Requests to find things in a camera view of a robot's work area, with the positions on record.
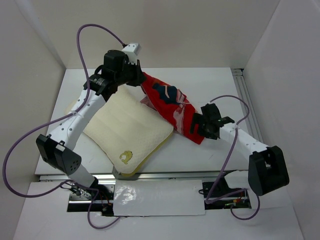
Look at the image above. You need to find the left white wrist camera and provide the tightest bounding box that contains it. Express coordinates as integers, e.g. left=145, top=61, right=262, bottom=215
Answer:
left=121, top=42, right=141, bottom=65

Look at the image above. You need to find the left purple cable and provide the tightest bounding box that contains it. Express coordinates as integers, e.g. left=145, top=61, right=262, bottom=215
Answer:
left=1, top=23, right=126, bottom=230

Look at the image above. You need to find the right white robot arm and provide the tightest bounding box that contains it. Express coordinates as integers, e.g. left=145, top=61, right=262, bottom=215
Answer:
left=190, top=103, right=290, bottom=196

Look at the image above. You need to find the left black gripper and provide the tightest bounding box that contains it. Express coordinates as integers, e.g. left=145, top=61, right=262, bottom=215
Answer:
left=114, top=58, right=146, bottom=87

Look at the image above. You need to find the aluminium front rail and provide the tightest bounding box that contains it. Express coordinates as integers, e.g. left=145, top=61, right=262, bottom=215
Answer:
left=39, top=170, right=247, bottom=182

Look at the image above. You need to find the red printed pillowcase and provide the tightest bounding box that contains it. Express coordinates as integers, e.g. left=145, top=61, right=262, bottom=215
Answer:
left=140, top=73, right=204, bottom=145

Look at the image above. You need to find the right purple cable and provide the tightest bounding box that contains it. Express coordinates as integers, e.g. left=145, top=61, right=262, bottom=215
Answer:
left=204, top=95, right=261, bottom=221

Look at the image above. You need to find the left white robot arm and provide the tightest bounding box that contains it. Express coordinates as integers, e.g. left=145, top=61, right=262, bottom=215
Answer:
left=36, top=43, right=146, bottom=200

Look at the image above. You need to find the white cover plate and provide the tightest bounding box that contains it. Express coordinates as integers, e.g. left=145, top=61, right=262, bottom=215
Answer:
left=113, top=179, right=206, bottom=217

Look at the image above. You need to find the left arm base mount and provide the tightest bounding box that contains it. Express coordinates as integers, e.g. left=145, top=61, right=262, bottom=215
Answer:
left=61, top=179, right=116, bottom=217

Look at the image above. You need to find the purple cable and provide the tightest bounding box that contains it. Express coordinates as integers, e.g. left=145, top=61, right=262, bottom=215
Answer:
left=1, top=23, right=126, bottom=230
left=204, top=95, right=261, bottom=221

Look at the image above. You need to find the cream memory foam pillow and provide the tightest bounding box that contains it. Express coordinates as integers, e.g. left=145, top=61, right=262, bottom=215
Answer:
left=83, top=86, right=174, bottom=177

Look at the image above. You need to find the aluminium side rail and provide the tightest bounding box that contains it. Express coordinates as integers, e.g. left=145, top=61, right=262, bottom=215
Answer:
left=231, top=68, right=264, bottom=142

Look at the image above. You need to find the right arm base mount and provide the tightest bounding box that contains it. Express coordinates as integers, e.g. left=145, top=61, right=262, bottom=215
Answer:
left=198, top=177, right=251, bottom=210

